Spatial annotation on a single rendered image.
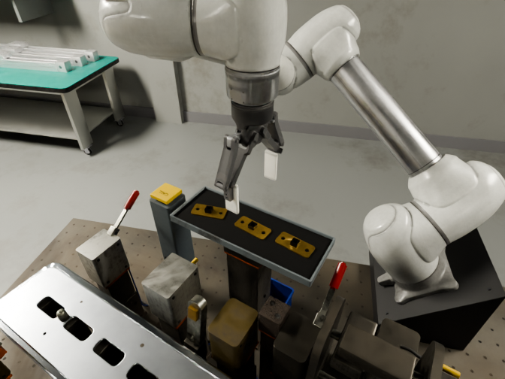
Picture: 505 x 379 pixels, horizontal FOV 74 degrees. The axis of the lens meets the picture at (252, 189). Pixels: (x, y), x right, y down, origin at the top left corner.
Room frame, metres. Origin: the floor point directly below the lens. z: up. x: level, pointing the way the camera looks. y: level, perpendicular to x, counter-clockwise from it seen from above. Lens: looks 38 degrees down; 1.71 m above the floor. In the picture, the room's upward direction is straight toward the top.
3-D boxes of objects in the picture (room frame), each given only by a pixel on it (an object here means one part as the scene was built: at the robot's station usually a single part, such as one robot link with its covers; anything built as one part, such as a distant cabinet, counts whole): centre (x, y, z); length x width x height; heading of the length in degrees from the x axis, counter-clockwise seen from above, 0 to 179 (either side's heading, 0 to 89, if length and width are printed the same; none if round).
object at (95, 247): (0.61, 0.40, 0.88); 0.12 x 0.07 x 0.36; 149
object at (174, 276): (0.47, 0.17, 0.90); 0.13 x 0.08 x 0.41; 149
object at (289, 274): (0.55, 0.01, 1.16); 0.37 x 0.14 x 0.02; 59
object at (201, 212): (0.61, 0.11, 1.17); 0.08 x 0.04 x 0.01; 75
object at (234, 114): (0.55, 0.00, 1.43); 0.08 x 0.07 x 0.09; 144
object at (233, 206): (0.50, 0.04, 1.30); 0.03 x 0.01 x 0.07; 54
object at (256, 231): (0.55, 0.00, 1.17); 0.08 x 0.04 x 0.01; 54
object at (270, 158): (0.61, -0.04, 1.30); 0.03 x 0.01 x 0.07; 54
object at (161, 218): (0.69, 0.23, 0.92); 0.08 x 0.08 x 0.44; 59
